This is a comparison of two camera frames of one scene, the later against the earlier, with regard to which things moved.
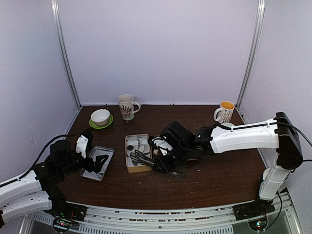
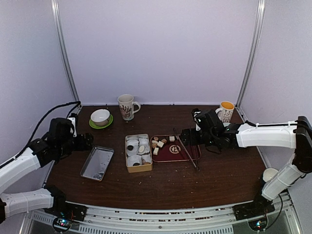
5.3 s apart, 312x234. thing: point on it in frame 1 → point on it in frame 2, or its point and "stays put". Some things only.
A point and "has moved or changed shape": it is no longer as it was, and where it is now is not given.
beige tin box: (139, 142) stays put
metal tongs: (139, 156) has moved or changed shape
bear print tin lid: (96, 151) stays put
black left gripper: (97, 165) → (81, 146)
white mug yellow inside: (226, 111) stays put
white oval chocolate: (142, 148) stays put
